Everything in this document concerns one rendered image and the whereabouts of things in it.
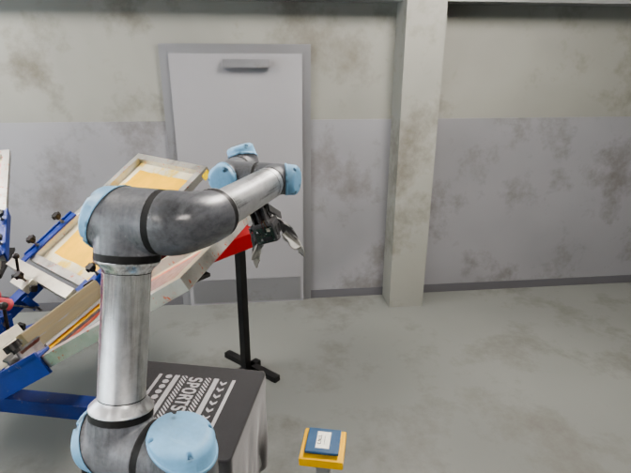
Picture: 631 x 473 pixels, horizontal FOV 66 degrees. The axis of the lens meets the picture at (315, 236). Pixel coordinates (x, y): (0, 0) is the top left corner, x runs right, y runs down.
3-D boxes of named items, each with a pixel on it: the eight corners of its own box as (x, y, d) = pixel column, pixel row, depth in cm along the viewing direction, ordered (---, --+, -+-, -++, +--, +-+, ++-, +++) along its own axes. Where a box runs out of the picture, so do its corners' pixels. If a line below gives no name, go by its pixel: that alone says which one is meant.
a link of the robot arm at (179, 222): (204, 204, 75) (302, 153, 120) (143, 198, 78) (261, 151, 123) (208, 273, 79) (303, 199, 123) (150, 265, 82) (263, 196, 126)
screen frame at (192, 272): (253, 218, 170) (247, 208, 170) (189, 290, 116) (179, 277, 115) (93, 311, 193) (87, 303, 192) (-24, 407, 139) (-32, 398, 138)
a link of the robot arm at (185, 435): (200, 524, 83) (193, 461, 78) (132, 504, 87) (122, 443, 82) (231, 470, 94) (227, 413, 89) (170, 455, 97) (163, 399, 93)
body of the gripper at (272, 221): (253, 249, 134) (239, 207, 131) (261, 237, 142) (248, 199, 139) (280, 242, 132) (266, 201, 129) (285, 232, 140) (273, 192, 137)
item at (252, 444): (269, 461, 197) (267, 370, 183) (238, 568, 155) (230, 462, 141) (262, 460, 198) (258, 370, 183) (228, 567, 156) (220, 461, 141)
